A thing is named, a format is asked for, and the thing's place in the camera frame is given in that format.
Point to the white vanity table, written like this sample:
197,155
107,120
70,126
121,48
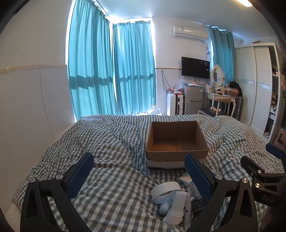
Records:
220,97

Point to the white plastic bottle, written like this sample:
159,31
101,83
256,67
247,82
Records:
175,212

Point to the white squeeze tube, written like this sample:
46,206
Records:
187,212

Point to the white earbuds case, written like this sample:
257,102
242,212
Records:
164,188

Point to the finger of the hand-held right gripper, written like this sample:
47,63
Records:
277,151
252,166

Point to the clear plastic bag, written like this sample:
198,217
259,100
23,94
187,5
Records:
180,84

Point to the small silver fridge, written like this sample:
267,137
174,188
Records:
193,100

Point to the floral blue tissue pack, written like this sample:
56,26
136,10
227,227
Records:
184,179

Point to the white air conditioner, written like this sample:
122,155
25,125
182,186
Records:
190,32

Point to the white louvred wardrobe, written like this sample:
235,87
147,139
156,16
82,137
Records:
254,89

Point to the black bag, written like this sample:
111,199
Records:
235,87

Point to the wooden box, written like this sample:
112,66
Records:
231,91

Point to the brown cardboard box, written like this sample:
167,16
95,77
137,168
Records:
174,138

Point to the black cushioned stool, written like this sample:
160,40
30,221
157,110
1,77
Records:
207,111

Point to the black wall television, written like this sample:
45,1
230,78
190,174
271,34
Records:
195,67

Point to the white suitcase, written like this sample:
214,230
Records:
173,104

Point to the ceiling light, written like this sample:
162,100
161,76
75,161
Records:
244,2

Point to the oval white vanity mirror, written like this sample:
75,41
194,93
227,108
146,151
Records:
217,74

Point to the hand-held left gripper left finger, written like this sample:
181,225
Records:
80,176

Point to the wide teal curtain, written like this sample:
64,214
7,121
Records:
89,67

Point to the narrow teal curtain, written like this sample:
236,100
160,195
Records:
220,49

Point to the grey checkered blanket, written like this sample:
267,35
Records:
111,145

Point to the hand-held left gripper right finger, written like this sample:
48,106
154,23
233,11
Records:
197,176

